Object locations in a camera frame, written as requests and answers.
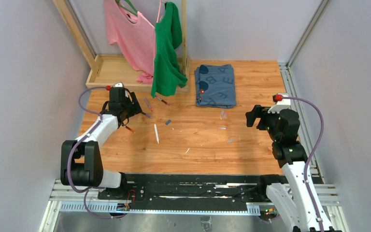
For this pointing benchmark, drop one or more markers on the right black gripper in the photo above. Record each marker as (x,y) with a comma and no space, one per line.
(262,117)

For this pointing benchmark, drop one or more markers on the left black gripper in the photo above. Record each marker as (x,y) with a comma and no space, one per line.
(130,108)

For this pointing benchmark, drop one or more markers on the purple pen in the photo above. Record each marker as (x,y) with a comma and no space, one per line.
(147,115)
(148,104)

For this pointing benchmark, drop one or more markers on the white pen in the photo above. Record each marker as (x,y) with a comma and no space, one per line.
(156,133)

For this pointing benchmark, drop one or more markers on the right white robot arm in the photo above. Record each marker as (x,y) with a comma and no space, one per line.
(298,207)

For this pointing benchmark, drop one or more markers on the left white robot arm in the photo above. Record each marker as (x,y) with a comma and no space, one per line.
(81,163)

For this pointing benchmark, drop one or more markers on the wooden clothes rack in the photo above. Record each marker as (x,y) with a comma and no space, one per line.
(111,69)

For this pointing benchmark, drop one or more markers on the green t-shirt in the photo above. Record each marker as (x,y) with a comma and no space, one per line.
(167,75)

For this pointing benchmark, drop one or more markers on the pink t-shirt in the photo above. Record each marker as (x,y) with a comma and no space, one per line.
(135,36)

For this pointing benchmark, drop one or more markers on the folded blue t-shirt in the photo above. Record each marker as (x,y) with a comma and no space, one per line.
(215,86)

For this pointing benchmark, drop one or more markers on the green clothes hanger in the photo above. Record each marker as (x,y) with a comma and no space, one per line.
(128,6)

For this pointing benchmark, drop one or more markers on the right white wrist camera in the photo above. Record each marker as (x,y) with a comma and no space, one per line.
(281,102)

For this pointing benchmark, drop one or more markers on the aluminium frame rail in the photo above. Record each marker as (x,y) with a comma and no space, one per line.
(70,211)

